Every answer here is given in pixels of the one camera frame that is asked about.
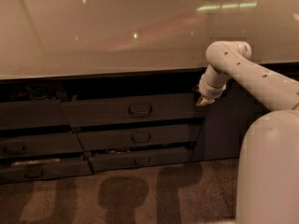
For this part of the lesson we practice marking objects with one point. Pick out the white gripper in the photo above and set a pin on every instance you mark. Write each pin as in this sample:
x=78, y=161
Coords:
x=211, y=90

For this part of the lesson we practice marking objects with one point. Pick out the grey drawer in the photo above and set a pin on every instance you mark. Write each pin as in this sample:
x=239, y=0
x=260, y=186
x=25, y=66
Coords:
x=39, y=145
x=138, y=137
x=44, y=171
x=31, y=114
x=140, y=158
x=84, y=113

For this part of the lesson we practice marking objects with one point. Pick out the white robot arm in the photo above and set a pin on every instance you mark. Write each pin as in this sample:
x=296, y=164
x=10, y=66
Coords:
x=268, y=170

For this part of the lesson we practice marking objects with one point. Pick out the grey cabinet door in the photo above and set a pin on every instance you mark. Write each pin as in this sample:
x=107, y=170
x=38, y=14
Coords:
x=226, y=123

